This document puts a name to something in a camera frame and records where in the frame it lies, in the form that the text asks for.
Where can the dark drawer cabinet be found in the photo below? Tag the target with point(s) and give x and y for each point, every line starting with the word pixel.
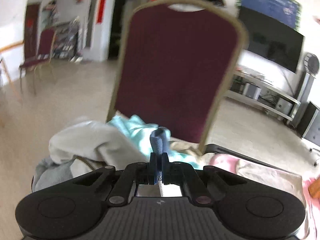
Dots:
pixel 309 125

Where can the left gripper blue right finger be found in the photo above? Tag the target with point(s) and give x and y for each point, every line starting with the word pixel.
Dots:
pixel 184 176

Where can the silver box on stand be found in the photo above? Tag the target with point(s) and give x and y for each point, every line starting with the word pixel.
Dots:
pixel 251 91

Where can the red door couplet banner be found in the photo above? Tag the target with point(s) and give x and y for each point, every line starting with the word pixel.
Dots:
pixel 100 11

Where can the maroon banquet chair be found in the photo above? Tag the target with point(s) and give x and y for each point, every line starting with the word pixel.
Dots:
pixel 177 60

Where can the beige garment with navy trim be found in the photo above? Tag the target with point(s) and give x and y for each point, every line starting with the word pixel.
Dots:
pixel 223 204

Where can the orange juice bottle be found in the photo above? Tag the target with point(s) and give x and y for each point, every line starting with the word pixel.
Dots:
pixel 314 189

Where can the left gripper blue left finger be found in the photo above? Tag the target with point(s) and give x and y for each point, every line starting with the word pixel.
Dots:
pixel 137 180

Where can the pink dog-print towel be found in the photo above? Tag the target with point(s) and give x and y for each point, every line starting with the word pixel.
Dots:
pixel 282 180

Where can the light blue cloth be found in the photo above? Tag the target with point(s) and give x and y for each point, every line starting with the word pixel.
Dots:
pixel 138 132

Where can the tan cloth on chair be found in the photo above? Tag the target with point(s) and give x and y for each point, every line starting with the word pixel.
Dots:
pixel 185 147

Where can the metal tv stand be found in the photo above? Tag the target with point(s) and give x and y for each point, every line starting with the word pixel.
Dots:
pixel 272 100

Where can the white cloth on chair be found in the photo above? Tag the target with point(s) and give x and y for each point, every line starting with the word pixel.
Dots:
pixel 94 141

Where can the wall-mounted black television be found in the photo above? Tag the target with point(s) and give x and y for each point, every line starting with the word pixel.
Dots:
pixel 272 39

